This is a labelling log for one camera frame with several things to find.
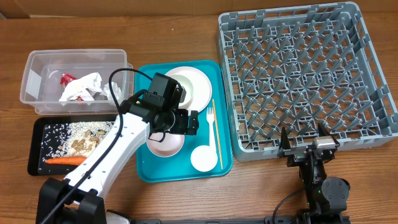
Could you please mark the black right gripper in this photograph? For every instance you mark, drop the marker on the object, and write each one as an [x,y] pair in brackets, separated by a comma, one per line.
[298,155]

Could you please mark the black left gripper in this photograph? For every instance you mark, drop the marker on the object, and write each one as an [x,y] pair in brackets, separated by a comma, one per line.
[183,127]

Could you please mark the pink bowl with food scraps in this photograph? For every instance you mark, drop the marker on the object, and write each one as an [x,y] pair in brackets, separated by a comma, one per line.
[165,144]

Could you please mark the white plastic fork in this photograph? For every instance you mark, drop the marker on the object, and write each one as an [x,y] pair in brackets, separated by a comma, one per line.
[211,119]

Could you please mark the large pink plate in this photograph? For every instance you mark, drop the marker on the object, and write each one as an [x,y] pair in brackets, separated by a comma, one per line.
[202,89]

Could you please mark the wooden chopstick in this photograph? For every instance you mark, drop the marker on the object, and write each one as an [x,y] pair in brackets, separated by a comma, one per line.
[217,134]

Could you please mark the foil wrapper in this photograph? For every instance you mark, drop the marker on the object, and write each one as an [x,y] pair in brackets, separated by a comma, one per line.
[106,91]

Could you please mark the small white cup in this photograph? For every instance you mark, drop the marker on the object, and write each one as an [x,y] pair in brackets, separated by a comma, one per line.
[203,159]

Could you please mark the white napkin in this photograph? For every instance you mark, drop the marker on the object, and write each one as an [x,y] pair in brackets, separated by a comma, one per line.
[83,88]

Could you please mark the orange carrot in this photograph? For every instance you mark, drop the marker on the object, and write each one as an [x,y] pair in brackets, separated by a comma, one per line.
[72,160]

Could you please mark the red wrapper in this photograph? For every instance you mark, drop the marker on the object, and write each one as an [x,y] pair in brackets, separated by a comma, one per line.
[66,79]

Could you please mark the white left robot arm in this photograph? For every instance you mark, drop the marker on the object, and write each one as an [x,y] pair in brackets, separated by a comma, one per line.
[79,197]

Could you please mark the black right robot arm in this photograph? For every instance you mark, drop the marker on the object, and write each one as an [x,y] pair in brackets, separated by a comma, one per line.
[326,196]

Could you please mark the grey dishwasher rack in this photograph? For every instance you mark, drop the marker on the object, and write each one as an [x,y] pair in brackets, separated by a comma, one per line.
[289,69]

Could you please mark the clear plastic waste bin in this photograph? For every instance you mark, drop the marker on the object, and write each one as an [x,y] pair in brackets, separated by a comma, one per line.
[41,82]

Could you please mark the teal serving tray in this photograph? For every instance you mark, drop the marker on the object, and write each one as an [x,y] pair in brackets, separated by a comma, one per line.
[169,157]

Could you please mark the spilled rice and nut scraps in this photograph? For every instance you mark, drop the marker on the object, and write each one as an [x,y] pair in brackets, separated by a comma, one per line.
[84,138]

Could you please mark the black tray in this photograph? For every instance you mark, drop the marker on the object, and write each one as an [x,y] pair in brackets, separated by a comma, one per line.
[47,136]

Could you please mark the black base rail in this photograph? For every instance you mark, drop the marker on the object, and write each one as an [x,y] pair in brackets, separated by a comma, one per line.
[266,220]

